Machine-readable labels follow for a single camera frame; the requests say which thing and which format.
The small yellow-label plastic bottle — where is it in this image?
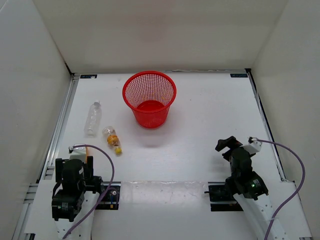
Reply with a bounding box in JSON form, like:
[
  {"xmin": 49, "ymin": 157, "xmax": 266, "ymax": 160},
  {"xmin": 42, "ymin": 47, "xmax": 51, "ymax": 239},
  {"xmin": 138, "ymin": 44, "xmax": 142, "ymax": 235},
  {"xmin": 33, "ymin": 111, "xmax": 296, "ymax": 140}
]
[{"xmin": 102, "ymin": 126, "xmax": 123, "ymax": 156}]

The clear plastic bottle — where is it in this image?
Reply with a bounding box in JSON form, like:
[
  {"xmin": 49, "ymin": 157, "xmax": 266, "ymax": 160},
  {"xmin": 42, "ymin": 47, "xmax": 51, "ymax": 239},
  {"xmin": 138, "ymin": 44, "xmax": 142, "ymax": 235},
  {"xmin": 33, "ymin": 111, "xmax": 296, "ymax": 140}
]
[{"xmin": 84, "ymin": 100, "xmax": 102, "ymax": 138}]

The orange plastic bottle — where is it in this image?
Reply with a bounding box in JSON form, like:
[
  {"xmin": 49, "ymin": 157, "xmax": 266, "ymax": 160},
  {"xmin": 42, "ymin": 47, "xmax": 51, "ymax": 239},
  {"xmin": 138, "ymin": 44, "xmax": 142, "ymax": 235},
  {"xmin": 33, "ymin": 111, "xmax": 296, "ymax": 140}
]
[{"xmin": 84, "ymin": 147, "xmax": 88, "ymax": 162}]

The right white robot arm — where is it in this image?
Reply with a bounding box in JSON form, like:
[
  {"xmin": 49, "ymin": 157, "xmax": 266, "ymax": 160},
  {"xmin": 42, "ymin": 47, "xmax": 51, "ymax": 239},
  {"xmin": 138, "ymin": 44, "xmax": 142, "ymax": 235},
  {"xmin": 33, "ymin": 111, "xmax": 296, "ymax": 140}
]
[{"xmin": 215, "ymin": 136, "xmax": 289, "ymax": 240}]

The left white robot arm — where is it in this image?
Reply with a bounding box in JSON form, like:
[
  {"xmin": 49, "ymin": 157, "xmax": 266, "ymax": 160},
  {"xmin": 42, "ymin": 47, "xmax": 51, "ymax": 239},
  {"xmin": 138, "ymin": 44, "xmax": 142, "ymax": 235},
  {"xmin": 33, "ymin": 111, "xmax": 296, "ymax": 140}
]
[{"xmin": 51, "ymin": 156, "xmax": 105, "ymax": 240}]

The red mesh plastic bin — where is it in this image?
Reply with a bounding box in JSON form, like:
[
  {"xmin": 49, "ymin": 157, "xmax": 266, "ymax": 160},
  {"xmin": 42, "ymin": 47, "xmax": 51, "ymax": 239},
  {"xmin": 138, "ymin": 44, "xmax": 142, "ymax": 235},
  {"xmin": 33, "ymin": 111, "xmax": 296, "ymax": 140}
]
[{"xmin": 122, "ymin": 70, "xmax": 177, "ymax": 129}]

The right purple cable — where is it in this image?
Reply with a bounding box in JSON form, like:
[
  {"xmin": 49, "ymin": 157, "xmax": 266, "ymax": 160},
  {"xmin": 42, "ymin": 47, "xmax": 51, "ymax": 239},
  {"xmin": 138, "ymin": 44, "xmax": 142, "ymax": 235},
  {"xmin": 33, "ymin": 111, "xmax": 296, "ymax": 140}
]
[{"xmin": 259, "ymin": 139, "xmax": 306, "ymax": 240}]

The purple cable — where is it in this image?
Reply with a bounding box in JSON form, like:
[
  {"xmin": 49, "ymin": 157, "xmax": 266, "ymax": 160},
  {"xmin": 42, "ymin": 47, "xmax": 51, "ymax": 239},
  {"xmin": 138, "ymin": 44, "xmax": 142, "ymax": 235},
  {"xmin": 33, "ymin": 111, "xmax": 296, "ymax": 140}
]
[
  {"xmin": 62, "ymin": 144, "xmax": 116, "ymax": 240},
  {"xmin": 259, "ymin": 139, "xmax": 306, "ymax": 240}
]

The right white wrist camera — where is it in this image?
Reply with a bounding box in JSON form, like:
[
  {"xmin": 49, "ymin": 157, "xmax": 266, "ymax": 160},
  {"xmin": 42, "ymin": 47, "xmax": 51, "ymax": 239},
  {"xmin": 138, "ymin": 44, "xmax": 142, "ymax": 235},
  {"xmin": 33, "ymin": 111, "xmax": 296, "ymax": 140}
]
[{"xmin": 242, "ymin": 136, "xmax": 263, "ymax": 157}]

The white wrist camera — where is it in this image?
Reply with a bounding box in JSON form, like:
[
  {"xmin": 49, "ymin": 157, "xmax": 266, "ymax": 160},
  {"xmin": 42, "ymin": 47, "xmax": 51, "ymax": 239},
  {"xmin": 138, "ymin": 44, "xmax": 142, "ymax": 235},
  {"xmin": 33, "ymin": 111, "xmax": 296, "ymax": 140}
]
[
  {"xmin": 69, "ymin": 146, "xmax": 86, "ymax": 162},
  {"xmin": 242, "ymin": 136, "xmax": 263, "ymax": 157}
]

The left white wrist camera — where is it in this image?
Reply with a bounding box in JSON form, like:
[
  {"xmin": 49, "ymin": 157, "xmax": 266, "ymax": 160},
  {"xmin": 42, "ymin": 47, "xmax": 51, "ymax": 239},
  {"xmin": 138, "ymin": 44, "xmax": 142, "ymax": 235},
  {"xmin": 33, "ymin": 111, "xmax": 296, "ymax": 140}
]
[{"xmin": 69, "ymin": 146, "xmax": 86, "ymax": 162}]

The left aluminium frame rail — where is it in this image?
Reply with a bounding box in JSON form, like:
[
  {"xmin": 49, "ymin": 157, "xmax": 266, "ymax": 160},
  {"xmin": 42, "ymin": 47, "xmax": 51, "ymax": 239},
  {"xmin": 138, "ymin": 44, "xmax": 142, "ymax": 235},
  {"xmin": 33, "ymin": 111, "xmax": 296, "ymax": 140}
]
[{"xmin": 12, "ymin": 73, "xmax": 80, "ymax": 240}]

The aluminium frame rail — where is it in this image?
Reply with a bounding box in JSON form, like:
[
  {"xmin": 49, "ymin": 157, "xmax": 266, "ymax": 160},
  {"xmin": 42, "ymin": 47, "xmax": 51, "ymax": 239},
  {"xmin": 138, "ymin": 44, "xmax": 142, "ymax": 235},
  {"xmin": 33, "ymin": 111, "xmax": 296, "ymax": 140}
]
[
  {"xmin": 245, "ymin": 68, "xmax": 306, "ymax": 235},
  {"xmin": 12, "ymin": 73, "xmax": 80, "ymax": 240}
]

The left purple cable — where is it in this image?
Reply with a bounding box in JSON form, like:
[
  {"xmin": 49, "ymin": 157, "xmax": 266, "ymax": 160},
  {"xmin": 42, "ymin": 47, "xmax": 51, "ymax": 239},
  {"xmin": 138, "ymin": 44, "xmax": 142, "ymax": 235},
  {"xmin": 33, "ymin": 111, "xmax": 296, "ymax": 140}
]
[{"xmin": 62, "ymin": 144, "xmax": 116, "ymax": 240}]

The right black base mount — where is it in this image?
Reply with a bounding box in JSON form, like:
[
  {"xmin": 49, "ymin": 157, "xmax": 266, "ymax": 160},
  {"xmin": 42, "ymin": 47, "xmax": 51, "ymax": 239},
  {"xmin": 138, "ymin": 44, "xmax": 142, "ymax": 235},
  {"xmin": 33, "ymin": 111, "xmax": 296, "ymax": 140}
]
[{"xmin": 204, "ymin": 182, "xmax": 243, "ymax": 212}]

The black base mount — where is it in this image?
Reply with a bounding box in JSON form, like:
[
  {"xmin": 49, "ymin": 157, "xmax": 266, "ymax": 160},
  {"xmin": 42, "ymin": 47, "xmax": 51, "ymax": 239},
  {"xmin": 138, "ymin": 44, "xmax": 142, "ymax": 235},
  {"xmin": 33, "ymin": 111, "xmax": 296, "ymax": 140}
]
[
  {"xmin": 95, "ymin": 181, "xmax": 121, "ymax": 211},
  {"xmin": 204, "ymin": 182, "xmax": 243, "ymax": 212}
]

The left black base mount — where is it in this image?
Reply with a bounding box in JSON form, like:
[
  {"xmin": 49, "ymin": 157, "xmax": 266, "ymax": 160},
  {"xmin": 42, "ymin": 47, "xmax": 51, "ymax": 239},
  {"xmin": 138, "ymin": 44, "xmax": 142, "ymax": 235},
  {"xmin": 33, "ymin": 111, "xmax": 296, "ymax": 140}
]
[{"xmin": 95, "ymin": 181, "xmax": 121, "ymax": 211}]

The right aluminium frame rail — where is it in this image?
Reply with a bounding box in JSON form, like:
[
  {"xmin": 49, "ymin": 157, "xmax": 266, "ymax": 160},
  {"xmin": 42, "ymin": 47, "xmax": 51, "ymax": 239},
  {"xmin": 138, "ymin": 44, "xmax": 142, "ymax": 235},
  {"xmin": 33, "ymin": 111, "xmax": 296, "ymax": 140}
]
[{"xmin": 245, "ymin": 68, "xmax": 306, "ymax": 235}]

